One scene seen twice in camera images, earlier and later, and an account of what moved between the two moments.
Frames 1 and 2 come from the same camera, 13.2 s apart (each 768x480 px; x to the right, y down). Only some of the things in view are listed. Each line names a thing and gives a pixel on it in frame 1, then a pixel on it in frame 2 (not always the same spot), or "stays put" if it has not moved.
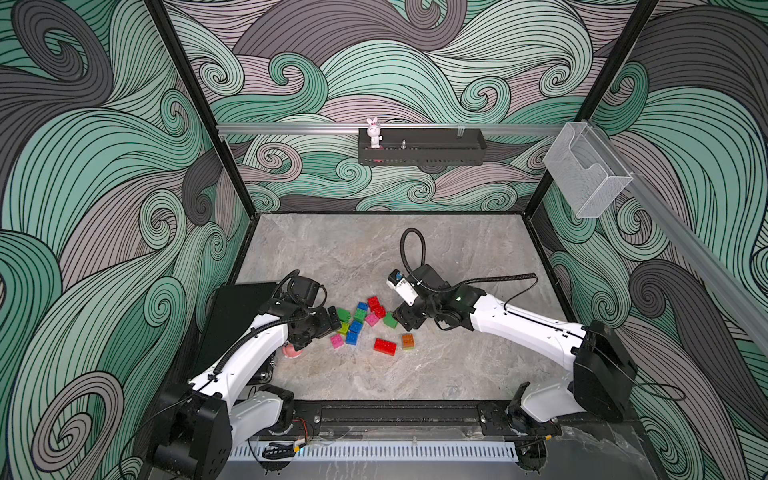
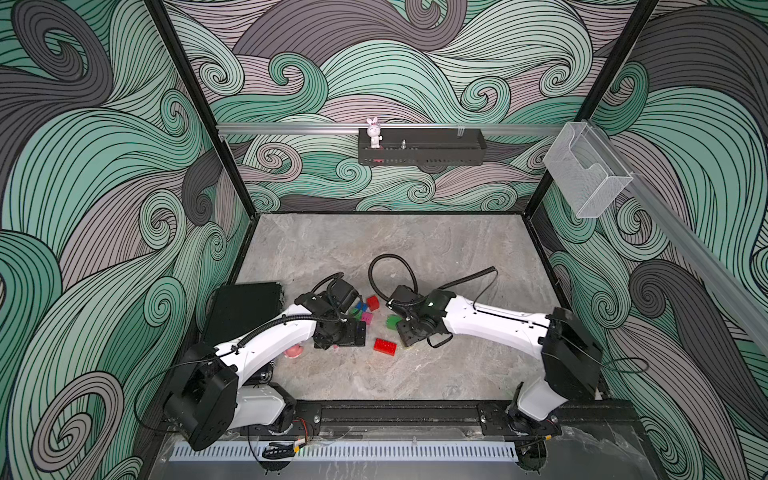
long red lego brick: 385,346 stays put
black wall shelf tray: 422,147 stays put
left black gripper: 324,328 -> 350,339
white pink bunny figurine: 374,130 stays put
